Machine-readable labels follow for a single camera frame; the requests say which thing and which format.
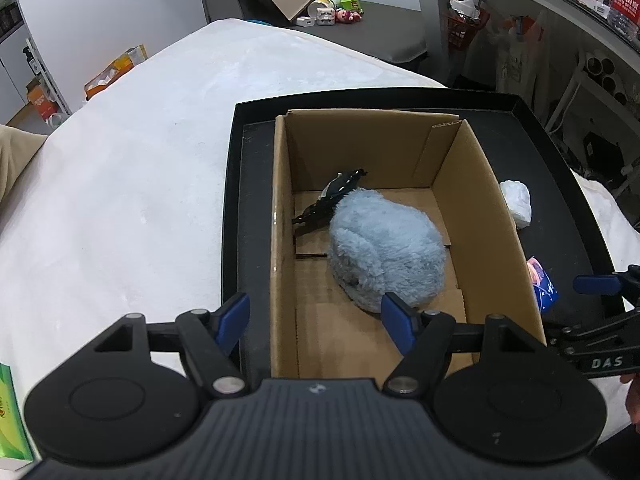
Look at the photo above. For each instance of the white charger plug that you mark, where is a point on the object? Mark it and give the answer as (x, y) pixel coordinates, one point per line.
(325, 17)
(306, 21)

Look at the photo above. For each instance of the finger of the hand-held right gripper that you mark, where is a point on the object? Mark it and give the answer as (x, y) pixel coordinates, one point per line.
(590, 332)
(595, 284)

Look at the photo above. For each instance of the black desk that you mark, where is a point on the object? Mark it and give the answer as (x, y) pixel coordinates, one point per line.
(575, 7)

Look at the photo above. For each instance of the black hair clip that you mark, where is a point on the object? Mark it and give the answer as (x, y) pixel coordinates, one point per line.
(325, 205)

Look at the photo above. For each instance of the dark grey chair seat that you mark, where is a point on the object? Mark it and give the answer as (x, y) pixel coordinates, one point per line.
(395, 30)

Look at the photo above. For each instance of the small green toy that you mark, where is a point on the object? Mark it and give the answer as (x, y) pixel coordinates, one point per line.
(352, 1)

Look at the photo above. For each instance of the white tote bag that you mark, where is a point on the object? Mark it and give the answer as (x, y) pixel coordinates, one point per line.
(515, 60)

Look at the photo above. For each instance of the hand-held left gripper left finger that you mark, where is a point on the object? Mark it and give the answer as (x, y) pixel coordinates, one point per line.
(233, 319)

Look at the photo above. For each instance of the blue fluffy plush toy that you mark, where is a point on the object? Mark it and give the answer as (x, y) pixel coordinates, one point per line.
(387, 245)

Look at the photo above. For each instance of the blue tissue pack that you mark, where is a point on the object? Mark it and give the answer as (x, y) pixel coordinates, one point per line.
(542, 285)

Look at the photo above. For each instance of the black shallow tray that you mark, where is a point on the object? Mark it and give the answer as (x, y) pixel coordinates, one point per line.
(255, 170)

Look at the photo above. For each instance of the red basket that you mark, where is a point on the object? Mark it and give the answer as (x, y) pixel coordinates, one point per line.
(465, 30)

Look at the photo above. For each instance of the brown cardboard box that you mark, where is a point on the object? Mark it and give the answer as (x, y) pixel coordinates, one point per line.
(360, 160)

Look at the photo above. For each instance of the spray bottle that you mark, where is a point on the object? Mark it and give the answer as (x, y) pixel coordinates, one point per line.
(31, 62)

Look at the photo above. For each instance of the small red toy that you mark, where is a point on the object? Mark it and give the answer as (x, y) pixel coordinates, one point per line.
(347, 15)

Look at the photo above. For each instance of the orange cardboard box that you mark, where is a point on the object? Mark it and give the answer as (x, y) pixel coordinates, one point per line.
(42, 102)

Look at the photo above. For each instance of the orange paper bag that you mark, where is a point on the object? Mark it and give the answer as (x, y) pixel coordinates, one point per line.
(117, 67)

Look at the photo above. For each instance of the white plastic bag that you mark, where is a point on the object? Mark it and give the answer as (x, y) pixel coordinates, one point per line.
(517, 202)

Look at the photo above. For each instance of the green tissue box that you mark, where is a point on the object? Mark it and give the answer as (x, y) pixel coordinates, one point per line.
(12, 410)

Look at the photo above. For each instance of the person's beige trouser leg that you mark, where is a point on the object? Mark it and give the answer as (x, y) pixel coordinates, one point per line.
(17, 160)

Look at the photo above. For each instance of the person's right hand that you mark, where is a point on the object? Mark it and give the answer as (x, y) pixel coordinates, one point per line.
(634, 400)

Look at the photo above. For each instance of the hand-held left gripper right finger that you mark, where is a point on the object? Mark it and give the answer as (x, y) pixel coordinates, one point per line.
(398, 320)

